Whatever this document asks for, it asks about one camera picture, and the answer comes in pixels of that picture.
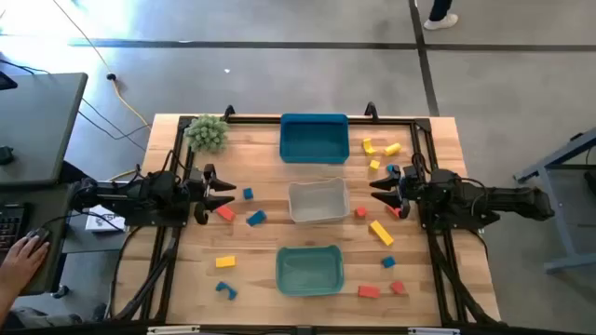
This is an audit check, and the person's hand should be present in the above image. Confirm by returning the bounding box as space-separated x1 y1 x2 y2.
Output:
0 234 50 299

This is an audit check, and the yellow cable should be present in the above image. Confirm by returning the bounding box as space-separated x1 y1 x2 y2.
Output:
50 0 153 131

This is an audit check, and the person's white shoe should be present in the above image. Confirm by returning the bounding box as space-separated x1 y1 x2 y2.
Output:
422 12 460 32

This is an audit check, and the white label strip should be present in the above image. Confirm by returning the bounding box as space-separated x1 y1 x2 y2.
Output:
147 325 201 335
408 327 461 335

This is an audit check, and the small green potted plant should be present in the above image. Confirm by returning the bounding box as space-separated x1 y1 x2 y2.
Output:
183 114 231 154

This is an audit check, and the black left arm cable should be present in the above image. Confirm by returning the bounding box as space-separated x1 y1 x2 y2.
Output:
157 148 190 185

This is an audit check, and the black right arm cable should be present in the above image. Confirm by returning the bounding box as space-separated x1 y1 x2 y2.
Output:
411 152 432 177

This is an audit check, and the blue arch block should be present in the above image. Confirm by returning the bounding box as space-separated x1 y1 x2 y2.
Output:
214 280 238 302

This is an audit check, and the dark desk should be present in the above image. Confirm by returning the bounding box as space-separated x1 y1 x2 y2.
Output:
0 183 78 295

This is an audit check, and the long yellow block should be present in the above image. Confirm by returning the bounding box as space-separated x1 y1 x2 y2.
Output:
369 220 395 247

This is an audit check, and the person's leg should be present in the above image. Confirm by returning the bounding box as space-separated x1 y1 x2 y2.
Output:
427 0 454 22

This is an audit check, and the blue rectangular block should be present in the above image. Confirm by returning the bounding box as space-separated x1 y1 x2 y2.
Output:
246 209 268 228

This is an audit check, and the person's forearm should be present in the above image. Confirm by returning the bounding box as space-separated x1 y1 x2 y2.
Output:
0 286 18 323

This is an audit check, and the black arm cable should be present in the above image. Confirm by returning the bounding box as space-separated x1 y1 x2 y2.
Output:
411 152 432 177
157 148 190 185

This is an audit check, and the grey desk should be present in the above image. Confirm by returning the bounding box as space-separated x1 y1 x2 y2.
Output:
0 72 89 187

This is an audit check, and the blue plastic bin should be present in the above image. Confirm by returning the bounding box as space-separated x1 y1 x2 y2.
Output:
278 113 351 165

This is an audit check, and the black keyboard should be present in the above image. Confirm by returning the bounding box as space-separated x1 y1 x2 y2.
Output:
0 204 27 252

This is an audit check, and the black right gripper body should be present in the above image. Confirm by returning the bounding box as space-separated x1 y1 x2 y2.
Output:
393 165 423 220

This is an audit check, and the black floor cable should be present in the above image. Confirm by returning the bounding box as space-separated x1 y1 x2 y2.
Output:
77 96 151 153

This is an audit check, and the white plastic bin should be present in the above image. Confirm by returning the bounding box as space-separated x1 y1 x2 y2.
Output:
287 176 351 225

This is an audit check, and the white booklet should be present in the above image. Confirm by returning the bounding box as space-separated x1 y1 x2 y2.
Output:
85 204 127 233

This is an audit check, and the green plastic bin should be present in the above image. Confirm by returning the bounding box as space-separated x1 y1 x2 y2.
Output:
275 245 345 298

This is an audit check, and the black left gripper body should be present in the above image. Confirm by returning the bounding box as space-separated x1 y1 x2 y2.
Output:
185 163 218 226

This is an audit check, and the blue-grey metal table frame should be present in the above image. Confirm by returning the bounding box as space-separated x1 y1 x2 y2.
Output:
513 127 596 275

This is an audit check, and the black aluminium table frame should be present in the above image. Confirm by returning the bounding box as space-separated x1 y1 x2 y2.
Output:
109 100 502 327

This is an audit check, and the black computer mouse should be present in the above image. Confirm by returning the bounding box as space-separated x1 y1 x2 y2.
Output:
25 226 51 248

